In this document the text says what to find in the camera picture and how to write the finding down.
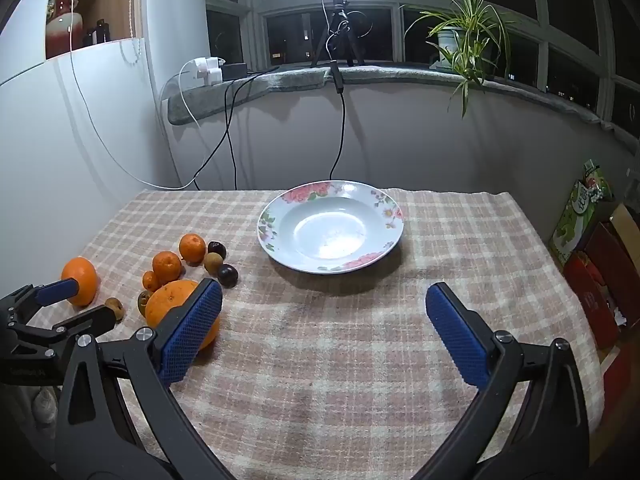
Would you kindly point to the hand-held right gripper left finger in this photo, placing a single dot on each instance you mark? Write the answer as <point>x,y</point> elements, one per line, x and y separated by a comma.
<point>190,330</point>

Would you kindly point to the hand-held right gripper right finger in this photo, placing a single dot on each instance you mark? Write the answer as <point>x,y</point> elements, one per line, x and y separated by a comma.
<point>457,335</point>

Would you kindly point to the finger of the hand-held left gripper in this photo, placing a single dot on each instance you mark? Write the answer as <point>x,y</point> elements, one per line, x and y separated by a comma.
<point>90,321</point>
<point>57,291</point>

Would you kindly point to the brown round fruit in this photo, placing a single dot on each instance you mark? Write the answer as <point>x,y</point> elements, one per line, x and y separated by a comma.
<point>115,308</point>
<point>213,261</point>
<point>142,303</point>

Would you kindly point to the large orange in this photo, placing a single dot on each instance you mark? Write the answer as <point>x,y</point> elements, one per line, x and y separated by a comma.
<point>165,305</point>
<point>86,269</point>

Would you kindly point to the small mandarin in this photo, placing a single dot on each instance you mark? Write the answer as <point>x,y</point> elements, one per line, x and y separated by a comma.
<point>149,280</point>

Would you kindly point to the dark purple round fruit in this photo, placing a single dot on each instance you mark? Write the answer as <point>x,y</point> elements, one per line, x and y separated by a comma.
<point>227,275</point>
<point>216,248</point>

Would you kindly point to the floral white plate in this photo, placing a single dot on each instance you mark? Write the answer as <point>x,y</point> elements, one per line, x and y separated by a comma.
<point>330,230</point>

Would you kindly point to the person's left hand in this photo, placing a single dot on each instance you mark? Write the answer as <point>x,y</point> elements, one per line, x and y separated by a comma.
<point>45,405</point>

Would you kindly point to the checked beige tablecloth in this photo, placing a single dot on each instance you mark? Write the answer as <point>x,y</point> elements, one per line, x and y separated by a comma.
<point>350,360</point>

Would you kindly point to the white cabinet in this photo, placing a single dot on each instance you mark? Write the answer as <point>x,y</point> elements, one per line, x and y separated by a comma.
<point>50,160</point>

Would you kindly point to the red box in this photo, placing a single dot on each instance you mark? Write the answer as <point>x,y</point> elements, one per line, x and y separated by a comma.
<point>612,255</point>
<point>590,300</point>

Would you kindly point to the green snack package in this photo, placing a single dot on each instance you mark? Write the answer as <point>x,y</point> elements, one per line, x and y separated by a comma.
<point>575,215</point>

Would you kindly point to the cardboard box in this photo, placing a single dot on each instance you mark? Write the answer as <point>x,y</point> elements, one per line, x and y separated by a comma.
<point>627,222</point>

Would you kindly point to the dark bottle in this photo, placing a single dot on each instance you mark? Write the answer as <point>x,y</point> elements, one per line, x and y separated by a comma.
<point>102,30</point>
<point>90,36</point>

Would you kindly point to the white power adapters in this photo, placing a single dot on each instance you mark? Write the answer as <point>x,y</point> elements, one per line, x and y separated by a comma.
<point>209,72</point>

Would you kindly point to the black power adapter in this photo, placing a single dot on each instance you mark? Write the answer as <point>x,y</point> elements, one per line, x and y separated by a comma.
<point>235,71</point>

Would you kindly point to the grey sill mat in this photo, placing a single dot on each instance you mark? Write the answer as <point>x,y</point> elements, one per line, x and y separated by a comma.
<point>300,80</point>

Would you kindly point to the white plant pot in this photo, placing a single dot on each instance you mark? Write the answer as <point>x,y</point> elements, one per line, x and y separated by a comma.
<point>446,45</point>

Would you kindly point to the green spider plant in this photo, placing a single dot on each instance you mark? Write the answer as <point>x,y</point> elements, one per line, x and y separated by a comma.
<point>470,25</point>

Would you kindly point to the black tripod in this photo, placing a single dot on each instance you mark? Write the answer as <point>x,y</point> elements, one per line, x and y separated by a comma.
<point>339,15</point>

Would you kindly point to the window with white frame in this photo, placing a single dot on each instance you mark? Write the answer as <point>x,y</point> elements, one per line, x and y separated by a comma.
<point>250,10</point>

